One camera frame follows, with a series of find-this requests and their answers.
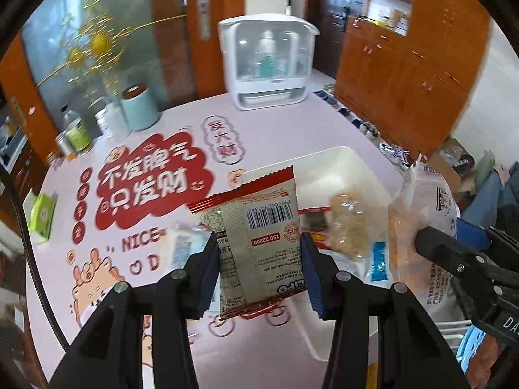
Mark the clear bag of cakes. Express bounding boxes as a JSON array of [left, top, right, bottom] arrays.
[[388, 159, 464, 322]]

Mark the red white chips packet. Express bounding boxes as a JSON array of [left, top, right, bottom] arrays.
[[188, 166, 305, 319]]

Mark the blue small snack packet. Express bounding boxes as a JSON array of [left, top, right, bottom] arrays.
[[369, 242, 388, 282]]

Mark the large light blue snack bag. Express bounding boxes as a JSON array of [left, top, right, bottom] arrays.
[[157, 223, 212, 275]]

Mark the person's right hand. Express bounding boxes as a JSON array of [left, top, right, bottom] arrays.
[[465, 335, 500, 389]]

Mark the cardboard box on floor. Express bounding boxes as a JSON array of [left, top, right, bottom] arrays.
[[428, 138, 478, 194]]

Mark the pink printed tablecloth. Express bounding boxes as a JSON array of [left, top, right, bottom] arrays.
[[34, 94, 402, 388]]

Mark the white plastic storage bin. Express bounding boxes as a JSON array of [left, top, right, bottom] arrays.
[[238, 145, 406, 364]]

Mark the green tissue box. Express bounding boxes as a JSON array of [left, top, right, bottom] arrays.
[[23, 189, 58, 244]]

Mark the clear bottle with green label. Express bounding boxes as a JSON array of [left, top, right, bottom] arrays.
[[61, 104, 92, 153]]

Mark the small metal can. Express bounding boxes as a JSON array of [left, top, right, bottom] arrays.
[[55, 132, 78, 161]]

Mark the white squeeze wash bottle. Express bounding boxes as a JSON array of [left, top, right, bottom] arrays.
[[89, 97, 130, 141]]

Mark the teal canister with brown lid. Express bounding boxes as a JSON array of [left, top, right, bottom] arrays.
[[121, 82, 160, 132]]

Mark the white cosmetics organizer box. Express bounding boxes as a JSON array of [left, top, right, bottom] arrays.
[[218, 13, 319, 111]]

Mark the wooden cabinet wall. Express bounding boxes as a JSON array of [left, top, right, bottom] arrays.
[[334, 0, 491, 158]]

